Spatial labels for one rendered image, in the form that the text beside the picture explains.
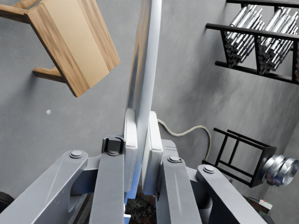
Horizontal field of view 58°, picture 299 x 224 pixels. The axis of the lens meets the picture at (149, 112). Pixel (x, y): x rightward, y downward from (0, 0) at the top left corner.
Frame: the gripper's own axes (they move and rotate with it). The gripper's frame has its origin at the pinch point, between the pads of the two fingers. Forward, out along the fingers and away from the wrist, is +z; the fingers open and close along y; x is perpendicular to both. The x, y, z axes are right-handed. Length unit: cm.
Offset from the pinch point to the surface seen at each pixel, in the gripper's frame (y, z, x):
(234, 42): 74, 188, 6
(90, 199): -14, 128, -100
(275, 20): 95, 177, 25
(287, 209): 355, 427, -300
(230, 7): 76, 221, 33
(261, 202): 174, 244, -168
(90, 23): -17, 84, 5
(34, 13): -31, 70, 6
